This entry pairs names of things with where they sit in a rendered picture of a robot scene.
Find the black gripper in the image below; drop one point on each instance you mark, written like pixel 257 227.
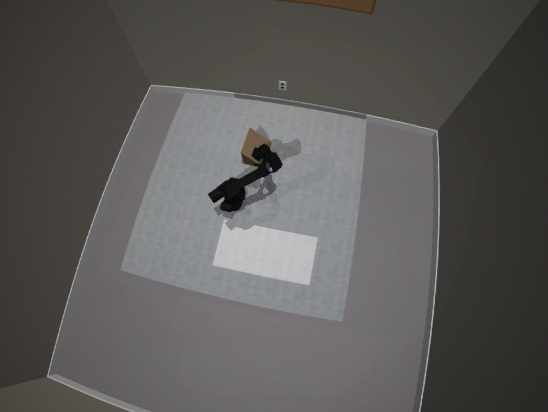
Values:
pixel 227 204

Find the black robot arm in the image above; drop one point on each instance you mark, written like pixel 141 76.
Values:
pixel 234 188

